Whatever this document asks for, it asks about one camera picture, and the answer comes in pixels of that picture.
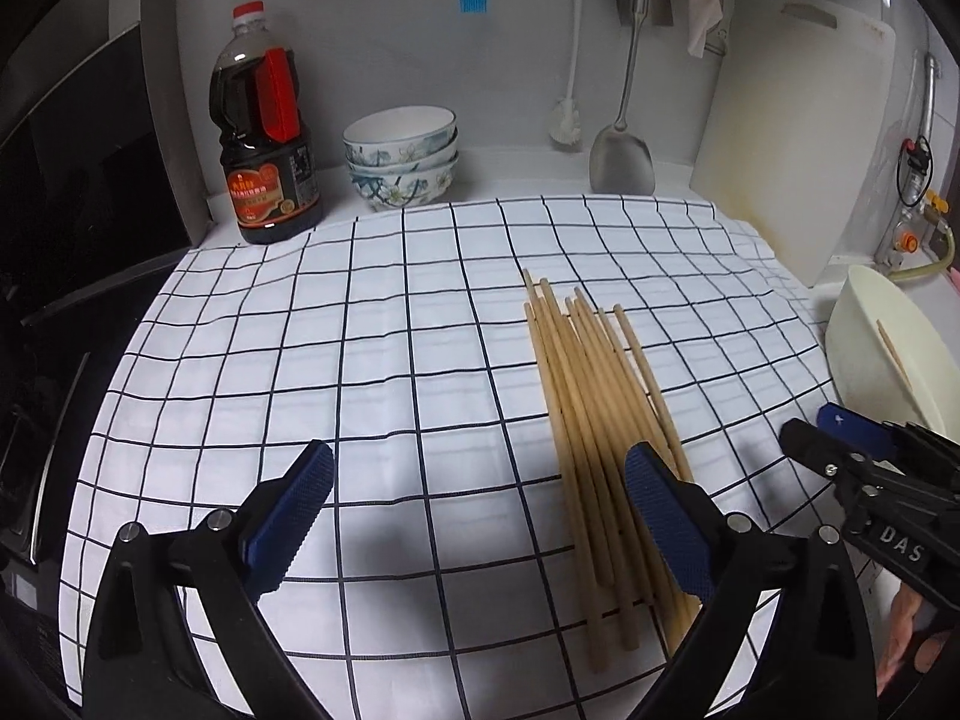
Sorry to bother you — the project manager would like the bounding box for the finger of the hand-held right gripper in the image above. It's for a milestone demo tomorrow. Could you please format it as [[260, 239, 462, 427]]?
[[780, 420, 901, 500], [817, 403, 960, 466]]

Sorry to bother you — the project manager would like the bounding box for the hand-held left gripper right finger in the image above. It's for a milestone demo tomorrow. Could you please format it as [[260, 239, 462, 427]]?
[[625, 442, 878, 720]]

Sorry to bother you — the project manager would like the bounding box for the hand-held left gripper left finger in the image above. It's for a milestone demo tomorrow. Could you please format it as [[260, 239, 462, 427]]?
[[81, 439, 335, 720]]

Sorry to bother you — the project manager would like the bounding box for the white plastic container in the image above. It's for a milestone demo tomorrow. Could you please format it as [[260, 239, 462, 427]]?
[[825, 264, 947, 436]]

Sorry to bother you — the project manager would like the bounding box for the wooden chopstick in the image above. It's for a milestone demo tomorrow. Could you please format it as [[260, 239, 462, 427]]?
[[876, 319, 911, 391]]

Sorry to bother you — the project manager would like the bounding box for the pile of wooden chopsticks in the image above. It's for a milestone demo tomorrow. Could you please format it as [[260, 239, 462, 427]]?
[[523, 268, 702, 674]]

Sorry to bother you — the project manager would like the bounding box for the person's right hand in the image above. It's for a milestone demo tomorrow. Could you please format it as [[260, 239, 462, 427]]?
[[876, 586, 960, 700]]

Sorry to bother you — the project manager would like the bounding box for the white black checked cloth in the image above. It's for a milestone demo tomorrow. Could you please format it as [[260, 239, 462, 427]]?
[[58, 195, 893, 706]]

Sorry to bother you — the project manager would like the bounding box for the gas pipe with valves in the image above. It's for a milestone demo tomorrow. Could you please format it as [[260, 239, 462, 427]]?
[[874, 52, 960, 271]]

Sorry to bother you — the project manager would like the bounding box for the white cutting board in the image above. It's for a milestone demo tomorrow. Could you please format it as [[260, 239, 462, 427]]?
[[688, 0, 898, 290]]

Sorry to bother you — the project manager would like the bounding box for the dark soy sauce bottle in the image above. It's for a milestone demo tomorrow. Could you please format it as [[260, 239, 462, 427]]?
[[208, 2, 325, 246]]

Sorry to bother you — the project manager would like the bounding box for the metal spatula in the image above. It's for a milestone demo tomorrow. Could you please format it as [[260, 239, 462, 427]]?
[[589, 0, 655, 196]]

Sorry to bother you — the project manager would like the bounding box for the black kitchen appliance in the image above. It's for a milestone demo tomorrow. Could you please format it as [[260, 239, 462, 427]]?
[[0, 19, 188, 691]]

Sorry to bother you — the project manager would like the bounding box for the white dish brush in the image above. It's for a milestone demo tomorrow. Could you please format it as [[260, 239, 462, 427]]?
[[547, 0, 588, 149]]

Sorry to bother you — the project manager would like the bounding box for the beige hanging rag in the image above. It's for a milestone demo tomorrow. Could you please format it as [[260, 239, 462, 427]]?
[[649, 0, 730, 59]]

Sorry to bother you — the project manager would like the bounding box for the yellowish hose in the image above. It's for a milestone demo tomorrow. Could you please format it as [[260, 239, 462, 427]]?
[[892, 229, 957, 284]]

